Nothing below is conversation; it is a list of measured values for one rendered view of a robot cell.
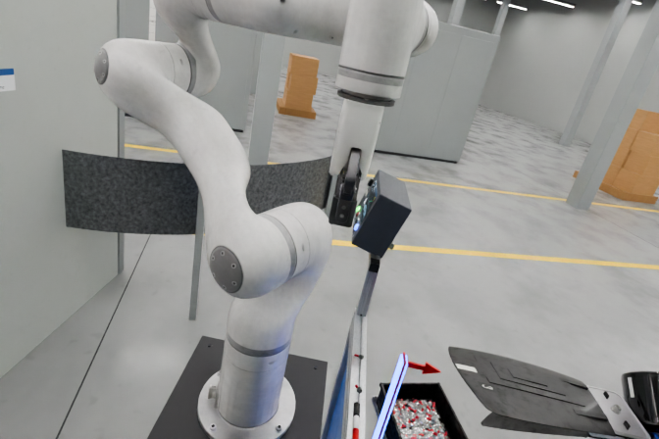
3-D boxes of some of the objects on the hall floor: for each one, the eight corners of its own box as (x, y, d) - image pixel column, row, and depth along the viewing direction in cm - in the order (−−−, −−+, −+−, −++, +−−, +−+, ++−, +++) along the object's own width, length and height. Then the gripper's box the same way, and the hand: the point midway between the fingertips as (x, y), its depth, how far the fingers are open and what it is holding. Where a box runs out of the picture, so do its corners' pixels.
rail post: (317, 491, 153) (361, 337, 125) (307, 489, 154) (349, 334, 126) (319, 481, 157) (361, 329, 129) (309, 478, 157) (349, 326, 129)
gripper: (403, 104, 41) (367, 246, 48) (392, 86, 57) (367, 195, 64) (333, 90, 41) (307, 234, 48) (342, 76, 57) (322, 185, 64)
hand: (342, 204), depth 55 cm, fingers open, 8 cm apart
